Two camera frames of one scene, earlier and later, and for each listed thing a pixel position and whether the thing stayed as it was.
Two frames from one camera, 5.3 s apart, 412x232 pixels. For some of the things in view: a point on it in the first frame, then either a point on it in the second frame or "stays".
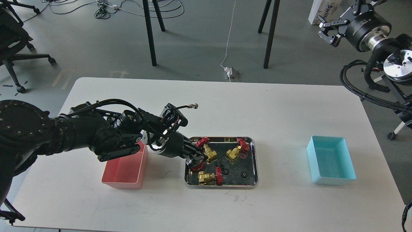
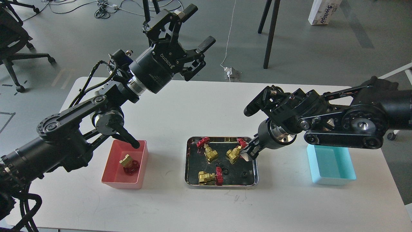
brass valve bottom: [216, 178] stays
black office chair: [14, 37] stays
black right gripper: [367, 24] to [269, 136]
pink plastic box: [130, 171] stays
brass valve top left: [202, 141] stays
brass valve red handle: [199, 167] to [130, 167]
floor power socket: [233, 74] stays
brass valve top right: [242, 149] stays
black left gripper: [177, 146] to [154, 69]
